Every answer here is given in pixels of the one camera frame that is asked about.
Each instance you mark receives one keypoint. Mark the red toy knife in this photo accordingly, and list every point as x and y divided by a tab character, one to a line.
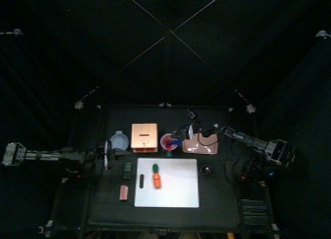
170	149

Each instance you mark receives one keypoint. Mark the orange toy carrot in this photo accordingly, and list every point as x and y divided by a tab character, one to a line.
156	181

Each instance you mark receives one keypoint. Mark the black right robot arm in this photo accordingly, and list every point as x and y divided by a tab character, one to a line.
253	141

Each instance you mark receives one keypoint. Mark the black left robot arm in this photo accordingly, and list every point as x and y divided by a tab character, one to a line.
42	155

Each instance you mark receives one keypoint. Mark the blue toy utensil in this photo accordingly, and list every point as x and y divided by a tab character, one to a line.
174	143

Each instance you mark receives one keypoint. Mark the light blue bottle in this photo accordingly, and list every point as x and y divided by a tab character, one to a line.
118	142

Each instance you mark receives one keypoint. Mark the red plastic cup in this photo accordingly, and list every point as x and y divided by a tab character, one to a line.
165	145

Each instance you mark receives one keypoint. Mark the green striped sushi block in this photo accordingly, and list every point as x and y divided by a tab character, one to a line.
126	171

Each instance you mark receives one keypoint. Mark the blue tape strip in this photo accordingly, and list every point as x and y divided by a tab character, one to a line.
168	154

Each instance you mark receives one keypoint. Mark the wooden slot box red drawer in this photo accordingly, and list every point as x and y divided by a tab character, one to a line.
144	136

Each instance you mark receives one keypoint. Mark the red striped sushi block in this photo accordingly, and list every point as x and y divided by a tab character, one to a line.
124	193

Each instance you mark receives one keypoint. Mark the small metal cup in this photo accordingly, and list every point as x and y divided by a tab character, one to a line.
205	171

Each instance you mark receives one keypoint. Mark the white plastic cutting board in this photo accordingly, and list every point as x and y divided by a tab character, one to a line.
180	185

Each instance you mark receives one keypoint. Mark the white text label sticker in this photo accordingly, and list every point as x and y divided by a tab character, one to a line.
253	214

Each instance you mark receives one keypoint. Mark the grey metal frame clamp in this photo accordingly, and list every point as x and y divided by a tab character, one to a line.
162	104
17	32
78	104
251	108
321	34

